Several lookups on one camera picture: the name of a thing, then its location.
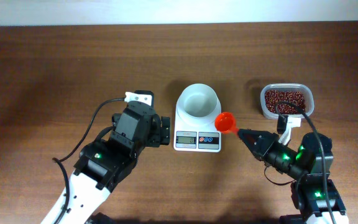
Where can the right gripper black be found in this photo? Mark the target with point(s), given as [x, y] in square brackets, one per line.
[266, 145]

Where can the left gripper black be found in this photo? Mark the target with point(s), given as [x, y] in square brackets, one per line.
[154, 140]

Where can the orange measuring scoop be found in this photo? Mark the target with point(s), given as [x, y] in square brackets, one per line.
[226, 123]

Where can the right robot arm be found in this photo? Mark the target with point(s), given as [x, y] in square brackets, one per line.
[312, 192]

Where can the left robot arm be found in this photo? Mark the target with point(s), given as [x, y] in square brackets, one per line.
[108, 160]

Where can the white digital kitchen scale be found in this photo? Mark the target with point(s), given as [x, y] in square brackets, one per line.
[196, 134]

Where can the red beans in container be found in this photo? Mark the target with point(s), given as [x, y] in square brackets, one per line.
[273, 96]

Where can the clear plastic container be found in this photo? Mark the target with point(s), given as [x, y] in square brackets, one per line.
[287, 87]

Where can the white round bowl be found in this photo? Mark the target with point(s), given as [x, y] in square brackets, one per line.
[197, 100]

